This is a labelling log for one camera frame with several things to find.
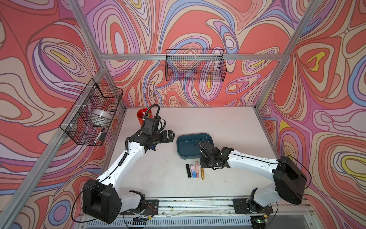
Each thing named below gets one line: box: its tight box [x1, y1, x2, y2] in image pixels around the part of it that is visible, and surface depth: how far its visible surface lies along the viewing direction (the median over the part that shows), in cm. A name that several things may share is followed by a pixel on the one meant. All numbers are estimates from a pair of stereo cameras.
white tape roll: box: [88, 108, 113, 127], surface depth 74 cm
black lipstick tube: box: [185, 163, 192, 178], surface depth 86 cm
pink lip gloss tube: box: [194, 161, 200, 179], surface depth 86 cm
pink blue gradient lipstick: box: [190, 164, 197, 179], surface depth 86 cm
